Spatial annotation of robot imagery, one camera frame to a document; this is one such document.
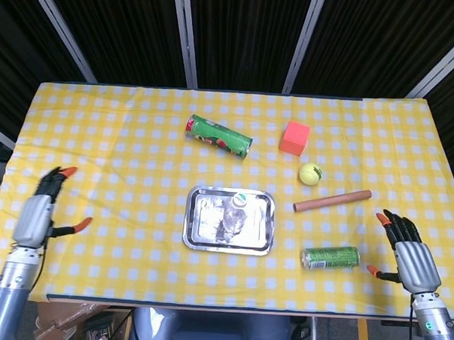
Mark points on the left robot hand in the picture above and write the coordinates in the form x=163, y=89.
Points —
x=34, y=222

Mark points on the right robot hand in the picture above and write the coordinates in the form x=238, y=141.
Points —
x=417, y=265

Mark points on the clear plastic bottle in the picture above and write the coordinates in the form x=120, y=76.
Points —
x=234, y=215

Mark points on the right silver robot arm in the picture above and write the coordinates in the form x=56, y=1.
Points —
x=436, y=331

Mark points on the rectangular metal tray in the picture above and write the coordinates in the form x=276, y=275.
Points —
x=202, y=214

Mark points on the green drink can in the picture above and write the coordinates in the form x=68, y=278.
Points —
x=330, y=258

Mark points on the yellow white checkered tablecloth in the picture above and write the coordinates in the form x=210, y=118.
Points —
x=99, y=153

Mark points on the wooden rolling pin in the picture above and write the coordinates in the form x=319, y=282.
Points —
x=331, y=201

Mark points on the yellow tennis ball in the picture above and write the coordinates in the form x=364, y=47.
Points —
x=310, y=174

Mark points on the orange foam cube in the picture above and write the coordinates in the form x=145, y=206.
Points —
x=294, y=139

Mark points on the green chip canister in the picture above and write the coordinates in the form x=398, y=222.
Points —
x=217, y=136

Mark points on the grey robot torso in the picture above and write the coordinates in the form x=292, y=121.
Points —
x=212, y=331

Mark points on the grey metal partition post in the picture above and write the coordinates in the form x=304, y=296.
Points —
x=442, y=68
x=67, y=39
x=0, y=137
x=304, y=41
x=185, y=36

